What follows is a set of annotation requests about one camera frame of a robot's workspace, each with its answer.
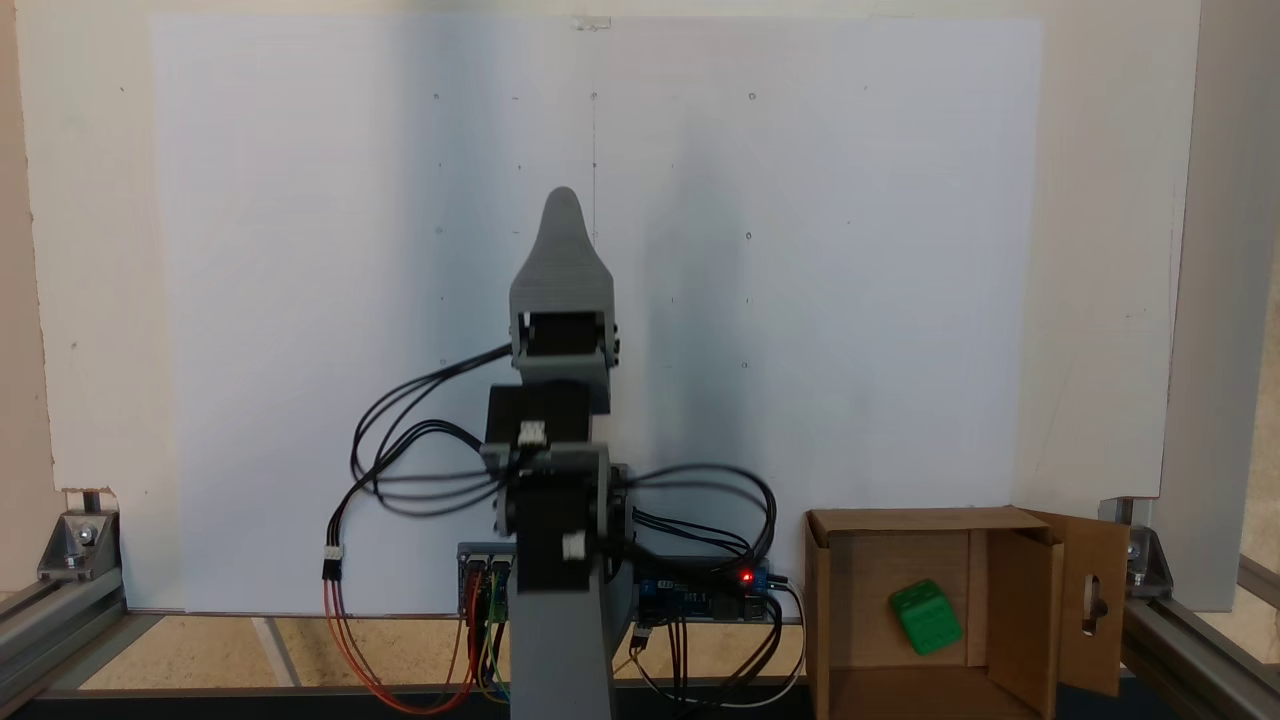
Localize aluminium frame rail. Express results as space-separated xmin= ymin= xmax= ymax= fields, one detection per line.
xmin=1118 ymin=553 xmax=1280 ymax=720
xmin=0 ymin=568 xmax=128 ymax=713

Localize green die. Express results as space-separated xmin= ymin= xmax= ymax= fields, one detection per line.
xmin=887 ymin=579 xmax=965 ymax=657

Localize coloured jumper wires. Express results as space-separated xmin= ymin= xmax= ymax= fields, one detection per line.
xmin=464 ymin=568 xmax=513 ymax=703

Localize metal corner bracket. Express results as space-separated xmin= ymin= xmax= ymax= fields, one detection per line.
xmin=37 ymin=508 xmax=123 ymax=583
xmin=1098 ymin=497 xmax=1173 ymax=601

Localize black arm motor cables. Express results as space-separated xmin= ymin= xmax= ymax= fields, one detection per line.
xmin=349 ymin=343 xmax=780 ymax=561

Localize black power cables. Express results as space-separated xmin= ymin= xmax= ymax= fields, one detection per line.
xmin=628 ymin=572 xmax=809 ymax=713

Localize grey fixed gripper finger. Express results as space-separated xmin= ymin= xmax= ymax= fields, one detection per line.
xmin=509 ymin=186 xmax=617 ymax=310

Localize white paper sheet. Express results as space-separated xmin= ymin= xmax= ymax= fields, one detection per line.
xmin=150 ymin=14 xmax=1047 ymax=617

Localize blue component circuit board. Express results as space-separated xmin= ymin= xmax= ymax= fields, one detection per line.
xmin=636 ymin=562 xmax=773 ymax=623

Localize black three-wire cable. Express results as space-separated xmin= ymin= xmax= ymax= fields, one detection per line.
xmin=322 ymin=419 xmax=501 ymax=583

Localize orange red wire cable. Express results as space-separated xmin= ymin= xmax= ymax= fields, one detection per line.
xmin=322 ymin=575 xmax=491 ymax=717

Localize brown cardboard box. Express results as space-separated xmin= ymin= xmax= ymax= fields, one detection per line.
xmin=803 ymin=505 xmax=1132 ymax=720

